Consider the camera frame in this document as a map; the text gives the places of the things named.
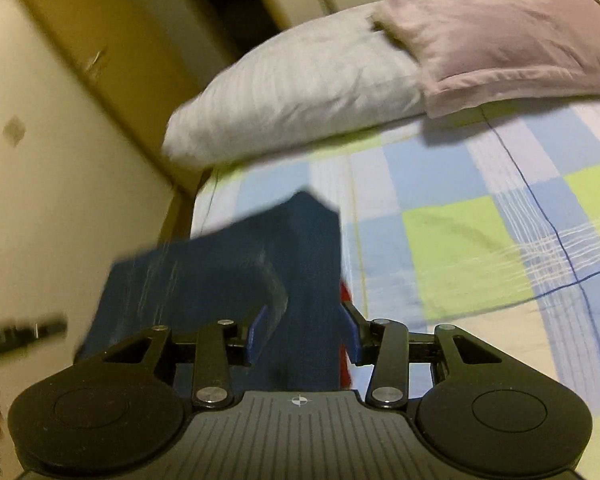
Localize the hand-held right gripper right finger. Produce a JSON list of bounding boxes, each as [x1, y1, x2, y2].
[[341, 301, 503, 408]]

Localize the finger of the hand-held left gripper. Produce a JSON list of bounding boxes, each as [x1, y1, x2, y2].
[[0, 312, 68, 358]]

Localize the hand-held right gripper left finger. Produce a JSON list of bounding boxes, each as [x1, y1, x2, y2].
[[102, 304, 270, 408]]

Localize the blue denim jeans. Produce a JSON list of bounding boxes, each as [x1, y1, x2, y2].
[[75, 189, 343, 393]]

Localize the red knitted garment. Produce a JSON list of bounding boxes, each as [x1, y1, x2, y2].
[[339, 280, 353, 391]]

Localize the checked pastel bed sheet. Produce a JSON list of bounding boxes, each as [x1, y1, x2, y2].
[[190, 97, 600, 480]]

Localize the white striped pillow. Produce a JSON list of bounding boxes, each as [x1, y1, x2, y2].
[[161, 2, 426, 168]]

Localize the purple and pink blanket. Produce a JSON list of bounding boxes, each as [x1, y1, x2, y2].
[[372, 0, 600, 120]]

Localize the wall switch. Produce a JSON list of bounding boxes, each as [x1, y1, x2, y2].
[[2, 115, 28, 143]]

